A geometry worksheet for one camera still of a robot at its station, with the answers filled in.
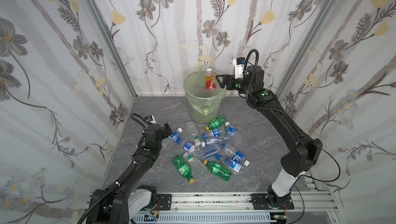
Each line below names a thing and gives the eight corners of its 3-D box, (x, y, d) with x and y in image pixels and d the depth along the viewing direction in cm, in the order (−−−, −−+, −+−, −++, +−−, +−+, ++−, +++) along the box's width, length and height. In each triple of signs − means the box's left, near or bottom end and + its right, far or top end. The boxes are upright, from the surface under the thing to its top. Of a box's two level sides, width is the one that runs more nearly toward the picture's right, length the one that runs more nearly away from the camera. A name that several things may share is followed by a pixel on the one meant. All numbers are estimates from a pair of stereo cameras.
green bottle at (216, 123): (208, 133, 99) (209, 129, 96) (204, 128, 102) (204, 124, 99) (227, 122, 105) (228, 118, 102) (222, 117, 108) (223, 113, 104)
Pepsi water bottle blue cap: (202, 139, 96) (202, 137, 94) (201, 131, 100) (201, 129, 98) (226, 136, 98) (227, 134, 96) (224, 128, 101) (225, 126, 99)
